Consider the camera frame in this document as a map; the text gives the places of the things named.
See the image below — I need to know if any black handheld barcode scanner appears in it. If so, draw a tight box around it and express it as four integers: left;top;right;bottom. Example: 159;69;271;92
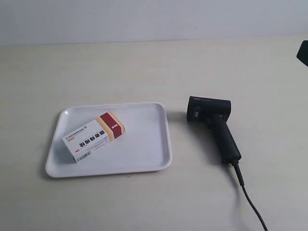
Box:
186;96;242;165

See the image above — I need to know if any white red medicine box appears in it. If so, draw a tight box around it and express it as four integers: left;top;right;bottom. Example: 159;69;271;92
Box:
62;112;126;163

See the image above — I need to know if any white plastic tray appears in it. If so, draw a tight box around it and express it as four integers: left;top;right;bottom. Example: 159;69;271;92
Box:
45;102;172;178

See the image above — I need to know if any black scanner cable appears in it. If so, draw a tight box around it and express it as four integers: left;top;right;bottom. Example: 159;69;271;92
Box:
231;161;270;231

